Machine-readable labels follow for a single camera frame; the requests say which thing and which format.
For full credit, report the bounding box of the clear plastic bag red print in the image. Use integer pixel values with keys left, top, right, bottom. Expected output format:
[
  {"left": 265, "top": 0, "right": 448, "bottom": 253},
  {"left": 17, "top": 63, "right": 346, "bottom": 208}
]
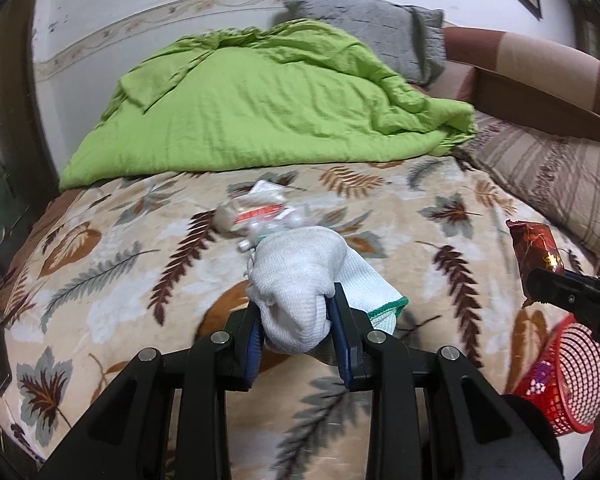
[{"left": 215, "top": 180, "right": 331, "bottom": 256}]

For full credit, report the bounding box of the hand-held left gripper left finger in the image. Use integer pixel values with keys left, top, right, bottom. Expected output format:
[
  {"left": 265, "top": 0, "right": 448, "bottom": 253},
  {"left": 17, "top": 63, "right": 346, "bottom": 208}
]
[{"left": 37, "top": 302, "right": 266, "bottom": 480}]

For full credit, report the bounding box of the red plastic basket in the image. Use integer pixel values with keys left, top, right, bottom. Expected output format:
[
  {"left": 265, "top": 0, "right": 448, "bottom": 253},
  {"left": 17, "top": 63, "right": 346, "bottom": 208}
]
[{"left": 512, "top": 312, "right": 600, "bottom": 436}]

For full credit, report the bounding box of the white work glove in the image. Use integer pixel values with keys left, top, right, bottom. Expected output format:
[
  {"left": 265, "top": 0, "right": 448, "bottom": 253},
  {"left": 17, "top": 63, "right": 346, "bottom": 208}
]
[{"left": 247, "top": 226, "right": 410, "bottom": 356}]

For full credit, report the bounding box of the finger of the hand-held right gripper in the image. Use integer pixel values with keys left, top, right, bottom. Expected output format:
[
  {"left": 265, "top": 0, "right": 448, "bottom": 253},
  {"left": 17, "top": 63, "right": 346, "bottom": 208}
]
[
  {"left": 564, "top": 270, "right": 600, "bottom": 291},
  {"left": 527, "top": 267, "right": 588, "bottom": 313}
]

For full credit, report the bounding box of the striped beige pillow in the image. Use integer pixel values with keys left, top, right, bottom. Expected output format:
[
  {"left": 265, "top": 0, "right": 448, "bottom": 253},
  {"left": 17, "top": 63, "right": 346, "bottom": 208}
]
[{"left": 452, "top": 110, "right": 600, "bottom": 261}]

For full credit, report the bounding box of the green quilt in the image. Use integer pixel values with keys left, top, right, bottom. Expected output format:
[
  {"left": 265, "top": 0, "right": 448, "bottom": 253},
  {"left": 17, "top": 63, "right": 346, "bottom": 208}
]
[{"left": 59, "top": 19, "right": 477, "bottom": 192}]

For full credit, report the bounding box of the glass panel door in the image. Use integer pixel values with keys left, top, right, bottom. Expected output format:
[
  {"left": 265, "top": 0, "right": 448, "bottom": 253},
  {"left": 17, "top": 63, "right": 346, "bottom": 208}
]
[{"left": 0, "top": 0, "right": 61, "bottom": 291}]

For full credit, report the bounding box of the grey quilted pillow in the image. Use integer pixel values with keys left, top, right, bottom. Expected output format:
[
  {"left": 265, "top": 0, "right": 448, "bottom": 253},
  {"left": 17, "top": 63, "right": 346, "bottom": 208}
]
[{"left": 282, "top": 0, "right": 446, "bottom": 86}]

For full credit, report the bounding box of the brown striped bolster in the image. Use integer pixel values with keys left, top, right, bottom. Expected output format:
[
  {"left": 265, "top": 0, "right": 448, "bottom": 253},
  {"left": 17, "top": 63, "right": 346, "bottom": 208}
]
[{"left": 427, "top": 25, "right": 600, "bottom": 148}]

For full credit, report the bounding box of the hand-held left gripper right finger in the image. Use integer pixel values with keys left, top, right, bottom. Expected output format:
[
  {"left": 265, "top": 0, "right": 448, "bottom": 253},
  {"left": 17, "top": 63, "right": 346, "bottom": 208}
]
[{"left": 327, "top": 282, "right": 563, "bottom": 480}]

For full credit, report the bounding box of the red snack packet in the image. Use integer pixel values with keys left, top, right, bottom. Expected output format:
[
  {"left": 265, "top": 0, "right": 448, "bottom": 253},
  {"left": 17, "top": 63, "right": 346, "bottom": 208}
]
[{"left": 506, "top": 220, "right": 566, "bottom": 308}]

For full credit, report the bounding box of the leaf-print blanket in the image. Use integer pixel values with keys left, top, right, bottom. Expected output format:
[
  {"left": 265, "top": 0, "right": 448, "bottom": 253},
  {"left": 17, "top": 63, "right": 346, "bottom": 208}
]
[{"left": 0, "top": 155, "right": 600, "bottom": 480}]

